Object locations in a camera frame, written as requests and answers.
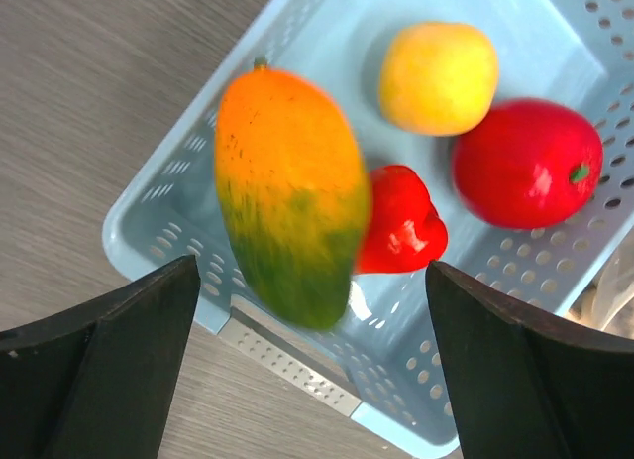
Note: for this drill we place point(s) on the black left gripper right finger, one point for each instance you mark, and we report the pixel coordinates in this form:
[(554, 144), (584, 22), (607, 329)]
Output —
[(526, 383)]

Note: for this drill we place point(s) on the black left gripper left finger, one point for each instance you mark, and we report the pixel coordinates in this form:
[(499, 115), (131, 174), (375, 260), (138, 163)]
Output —
[(97, 380)]

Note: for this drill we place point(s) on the red yellow fake pear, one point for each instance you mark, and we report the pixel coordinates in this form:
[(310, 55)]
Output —
[(406, 232)]

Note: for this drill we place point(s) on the red fake apple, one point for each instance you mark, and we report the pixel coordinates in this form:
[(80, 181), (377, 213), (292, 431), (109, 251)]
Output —
[(530, 163)]

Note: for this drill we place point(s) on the green fake fruit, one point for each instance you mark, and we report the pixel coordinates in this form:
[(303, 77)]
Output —
[(293, 191)]

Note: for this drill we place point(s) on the yellow fake lemon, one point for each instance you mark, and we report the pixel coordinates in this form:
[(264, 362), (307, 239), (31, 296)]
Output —
[(438, 78)]

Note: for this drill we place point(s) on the clear polka dot zip bag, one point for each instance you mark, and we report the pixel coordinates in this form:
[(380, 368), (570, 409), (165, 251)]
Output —
[(607, 302)]

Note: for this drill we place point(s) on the light blue plastic basket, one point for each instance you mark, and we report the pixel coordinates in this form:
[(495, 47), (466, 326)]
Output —
[(379, 365)]

